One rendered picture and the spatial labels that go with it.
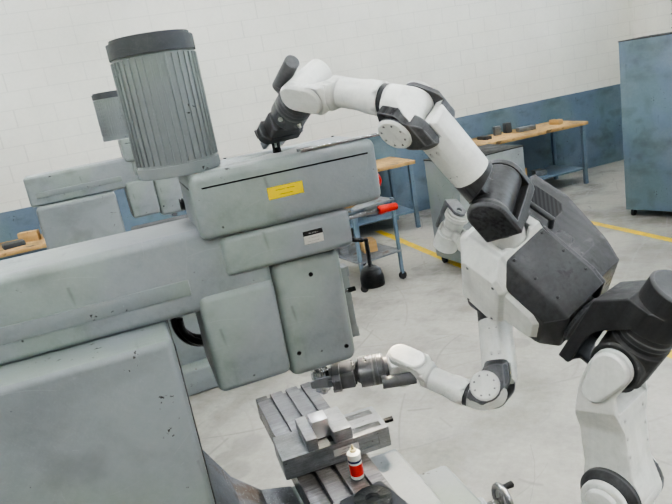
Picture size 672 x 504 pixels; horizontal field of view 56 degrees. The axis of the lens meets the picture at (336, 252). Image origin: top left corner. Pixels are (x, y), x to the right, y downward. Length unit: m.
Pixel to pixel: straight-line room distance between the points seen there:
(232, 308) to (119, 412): 0.35
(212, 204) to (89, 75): 6.67
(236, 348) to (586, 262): 0.85
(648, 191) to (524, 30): 3.47
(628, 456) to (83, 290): 1.28
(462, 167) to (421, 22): 7.87
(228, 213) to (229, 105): 6.75
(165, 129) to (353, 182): 0.46
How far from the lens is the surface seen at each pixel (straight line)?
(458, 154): 1.32
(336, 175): 1.56
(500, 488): 2.30
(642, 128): 7.54
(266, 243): 1.54
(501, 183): 1.41
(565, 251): 1.50
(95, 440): 1.53
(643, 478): 1.67
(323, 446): 2.02
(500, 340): 1.72
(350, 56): 8.69
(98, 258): 1.52
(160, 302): 1.54
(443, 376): 1.75
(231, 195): 1.49
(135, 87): 1.52
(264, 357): 1.62
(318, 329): 1.66
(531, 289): 1.46
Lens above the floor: 2.05
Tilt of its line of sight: 15 degrees down
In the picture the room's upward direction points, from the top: 10 degrees counter-clockwise
